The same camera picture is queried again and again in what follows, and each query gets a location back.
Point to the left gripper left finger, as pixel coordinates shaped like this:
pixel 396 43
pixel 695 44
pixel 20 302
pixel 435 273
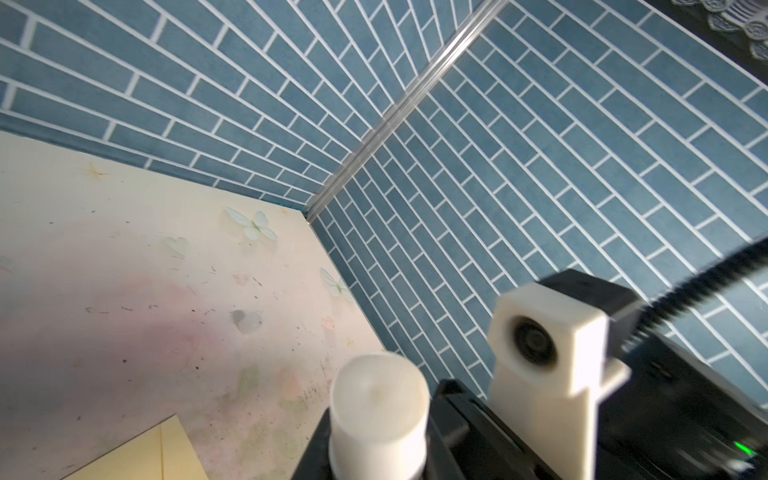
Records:
pixel 314 463

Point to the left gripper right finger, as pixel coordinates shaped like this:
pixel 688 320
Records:
pixel 440 462

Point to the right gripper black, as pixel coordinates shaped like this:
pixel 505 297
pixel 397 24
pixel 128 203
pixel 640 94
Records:
pixel 483 446

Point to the white glue stick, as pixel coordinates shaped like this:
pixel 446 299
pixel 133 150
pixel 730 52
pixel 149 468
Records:
pixel 379 408

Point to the yellow envelope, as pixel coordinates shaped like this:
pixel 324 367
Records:
pixel 161 452

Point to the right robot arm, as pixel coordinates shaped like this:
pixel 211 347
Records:
pixel 676 418

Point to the clear glue stick cap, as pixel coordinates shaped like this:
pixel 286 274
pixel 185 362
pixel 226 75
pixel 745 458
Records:
pixel 247 322

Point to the decorative roof tile trim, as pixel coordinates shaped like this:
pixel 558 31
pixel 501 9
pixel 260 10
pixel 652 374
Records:
pixel 736 28

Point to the right corner aluminium post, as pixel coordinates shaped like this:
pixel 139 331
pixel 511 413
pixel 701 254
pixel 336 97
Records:
pixel 444 59

